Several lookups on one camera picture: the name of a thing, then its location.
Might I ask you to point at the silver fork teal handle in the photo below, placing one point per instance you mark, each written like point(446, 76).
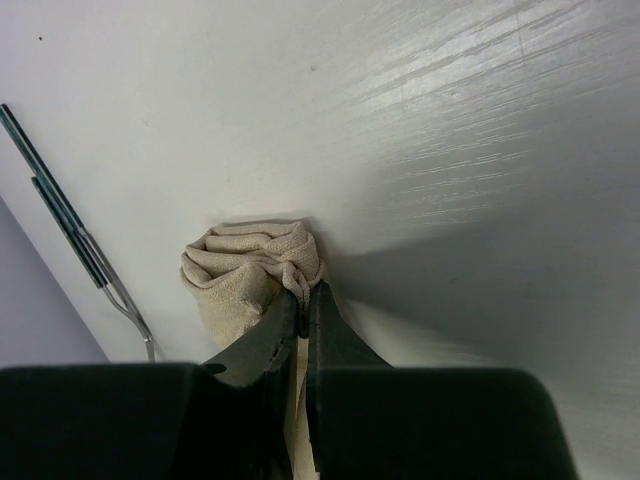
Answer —
point(94, 267)

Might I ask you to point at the beige cloth napkin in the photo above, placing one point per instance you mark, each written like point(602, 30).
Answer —
point(252, 284)

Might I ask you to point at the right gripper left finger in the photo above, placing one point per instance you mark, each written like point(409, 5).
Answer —
point(110, 421)

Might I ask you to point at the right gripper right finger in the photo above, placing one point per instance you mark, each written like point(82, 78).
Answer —
point(371, 420)

